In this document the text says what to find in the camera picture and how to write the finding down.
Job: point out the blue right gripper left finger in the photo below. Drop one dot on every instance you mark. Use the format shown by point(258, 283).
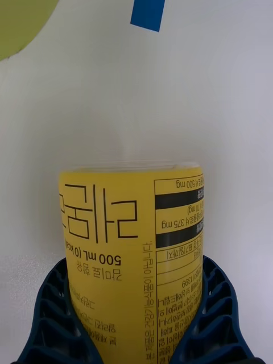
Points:
point(54, 321)

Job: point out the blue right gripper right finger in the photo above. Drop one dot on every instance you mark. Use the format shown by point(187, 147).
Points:
point(216, 318)

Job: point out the yellow label plastic bottle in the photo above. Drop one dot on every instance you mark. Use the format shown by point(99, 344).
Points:
point(133, 264)

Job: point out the yellow-green plastic waste bin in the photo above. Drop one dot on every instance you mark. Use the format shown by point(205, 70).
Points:
point(20, 25)

